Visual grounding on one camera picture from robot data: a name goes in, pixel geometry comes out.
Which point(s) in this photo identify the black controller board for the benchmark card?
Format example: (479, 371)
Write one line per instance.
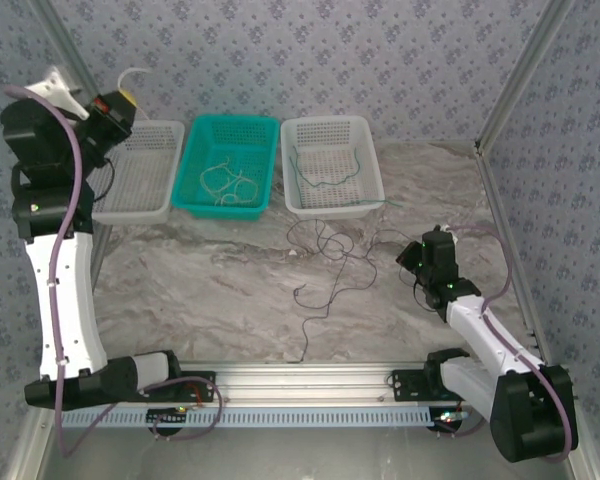
(167, 417)
(447, 420)

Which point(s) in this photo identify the white perforated plastic basket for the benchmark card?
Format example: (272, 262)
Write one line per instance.
(330, 165)
(145, 175)

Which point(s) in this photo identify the teal perforated plastic basket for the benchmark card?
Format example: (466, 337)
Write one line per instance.
(260, 150)

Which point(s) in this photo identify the aluminium frame post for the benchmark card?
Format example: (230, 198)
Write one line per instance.
(532, 55)
(69, 55)

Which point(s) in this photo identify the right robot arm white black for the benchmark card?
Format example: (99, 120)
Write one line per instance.
(475, 335)

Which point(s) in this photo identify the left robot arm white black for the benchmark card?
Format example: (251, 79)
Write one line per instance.
(77, 310)

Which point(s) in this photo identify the long aluminium base rail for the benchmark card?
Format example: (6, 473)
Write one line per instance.
(305, 382)

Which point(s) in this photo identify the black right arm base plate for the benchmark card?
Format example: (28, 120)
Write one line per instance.
(405, 385)

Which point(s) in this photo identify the aluminium table side rail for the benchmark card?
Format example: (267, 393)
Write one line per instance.
(497, 200)
(100, 250)

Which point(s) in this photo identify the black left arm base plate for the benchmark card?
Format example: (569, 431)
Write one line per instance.
(187, 392)

